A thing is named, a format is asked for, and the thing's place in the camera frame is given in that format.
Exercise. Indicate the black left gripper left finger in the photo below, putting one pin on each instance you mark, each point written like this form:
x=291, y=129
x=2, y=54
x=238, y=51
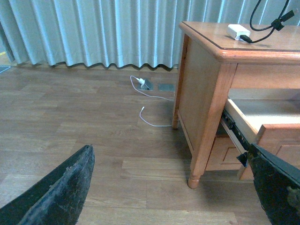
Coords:
x=58, y=198

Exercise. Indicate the wooden drawer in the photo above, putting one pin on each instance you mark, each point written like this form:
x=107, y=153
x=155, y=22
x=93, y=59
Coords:
x=223, y=155
x=271, y=124

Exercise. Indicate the open metal floor socket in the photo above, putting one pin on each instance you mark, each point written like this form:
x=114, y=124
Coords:
x=146, y=85

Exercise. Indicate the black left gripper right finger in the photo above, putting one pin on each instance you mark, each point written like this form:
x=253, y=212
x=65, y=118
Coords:
x=277, y=184

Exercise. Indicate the white floor plug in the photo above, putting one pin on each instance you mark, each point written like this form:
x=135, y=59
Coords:
x=141, y=80

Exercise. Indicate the light wooden nightstand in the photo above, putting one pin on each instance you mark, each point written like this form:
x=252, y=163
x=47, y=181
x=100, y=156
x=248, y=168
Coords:
x=215, y=67

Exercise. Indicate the pale blue pleated curtain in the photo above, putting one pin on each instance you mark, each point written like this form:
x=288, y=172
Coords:
x=119, y=32

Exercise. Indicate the white charger adapter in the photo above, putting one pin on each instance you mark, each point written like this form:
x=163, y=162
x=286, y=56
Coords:
x=236, y=30

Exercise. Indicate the closed metal floor socket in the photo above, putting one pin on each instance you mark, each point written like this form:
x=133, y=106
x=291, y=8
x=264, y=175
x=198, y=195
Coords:
x=166, y=87

